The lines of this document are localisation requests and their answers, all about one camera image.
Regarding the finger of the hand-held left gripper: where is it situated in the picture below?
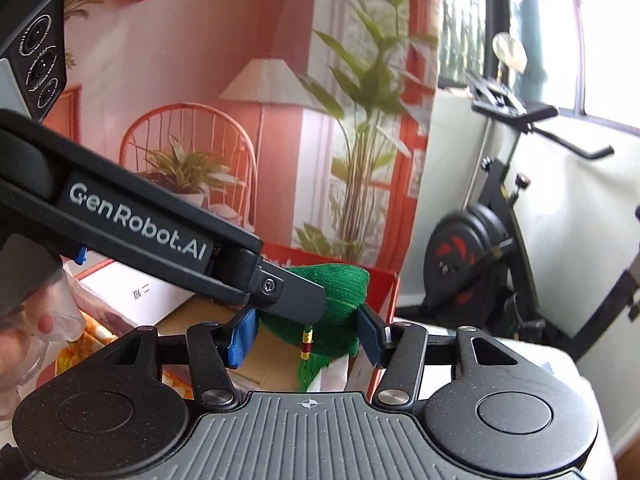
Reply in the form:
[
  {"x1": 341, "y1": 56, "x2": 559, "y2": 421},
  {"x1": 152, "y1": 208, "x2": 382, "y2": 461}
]
[{"x1": 249, "y1": 255, "x2": 327, "y2": 327}]

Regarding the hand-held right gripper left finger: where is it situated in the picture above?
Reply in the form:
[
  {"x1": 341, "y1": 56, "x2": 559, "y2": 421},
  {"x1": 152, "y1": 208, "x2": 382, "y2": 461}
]
[{"x1": 65, "y1": 307, "x2": 259, "y2": 413}]

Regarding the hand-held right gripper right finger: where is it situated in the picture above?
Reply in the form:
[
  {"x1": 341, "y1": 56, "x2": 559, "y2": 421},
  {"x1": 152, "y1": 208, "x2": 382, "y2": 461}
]
[{"x1": 356, "y1": 305, "x2": 538, "y2": 413}]

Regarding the green knit cloth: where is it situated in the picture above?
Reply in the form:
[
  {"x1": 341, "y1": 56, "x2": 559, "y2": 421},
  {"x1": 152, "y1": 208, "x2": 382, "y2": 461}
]
[{"x1": 257, "y1": 262, "x2": 371, "y2": 393}]

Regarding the red cardboard box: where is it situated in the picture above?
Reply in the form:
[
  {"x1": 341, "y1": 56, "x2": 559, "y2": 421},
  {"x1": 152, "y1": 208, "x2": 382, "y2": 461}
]
[{"x1": 55, "y1": 242, "x2": 401, "y2": 396}]

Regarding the person's left hand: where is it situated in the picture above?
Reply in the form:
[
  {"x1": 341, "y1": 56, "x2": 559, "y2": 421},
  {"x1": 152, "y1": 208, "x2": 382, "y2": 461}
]
[{"x1": 0, "y1": 265, "x2": 83, "y2": 411}]

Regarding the white plastic bag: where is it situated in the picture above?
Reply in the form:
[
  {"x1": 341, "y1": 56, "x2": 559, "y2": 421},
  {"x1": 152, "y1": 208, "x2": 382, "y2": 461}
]
[{"x1": 307, "y1": 352, "x2": 352, "y2": 392}]

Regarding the black exercise bike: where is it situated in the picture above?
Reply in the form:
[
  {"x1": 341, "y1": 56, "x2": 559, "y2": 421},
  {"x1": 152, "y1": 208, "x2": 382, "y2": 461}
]
[{"x1": 395, "y1": 72, "x2": 640, "y2": 361}]

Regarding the orange floral cloth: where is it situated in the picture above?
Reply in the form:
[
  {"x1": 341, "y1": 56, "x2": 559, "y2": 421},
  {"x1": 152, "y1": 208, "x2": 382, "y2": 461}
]
[{"x1": 55, "y1": 305, "x2": 196, "y2": 401}]

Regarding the round translucent fan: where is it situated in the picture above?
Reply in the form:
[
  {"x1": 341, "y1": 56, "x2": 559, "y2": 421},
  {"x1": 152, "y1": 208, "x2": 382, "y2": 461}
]
[{"x1": 491, "y1": 32, "x2": 529, "y2": 81}]

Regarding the window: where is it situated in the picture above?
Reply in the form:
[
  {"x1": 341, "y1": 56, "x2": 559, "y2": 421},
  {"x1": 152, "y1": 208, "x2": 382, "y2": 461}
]
[{"x1": 437, "y1": 0, "x2": 640, "y2": 133}]

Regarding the wall poster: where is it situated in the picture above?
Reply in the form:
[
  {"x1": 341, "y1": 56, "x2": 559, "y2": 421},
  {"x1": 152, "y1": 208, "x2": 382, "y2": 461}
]
[{"x1": 50, "y1": 0, "x2": 442, "y2": 281}]

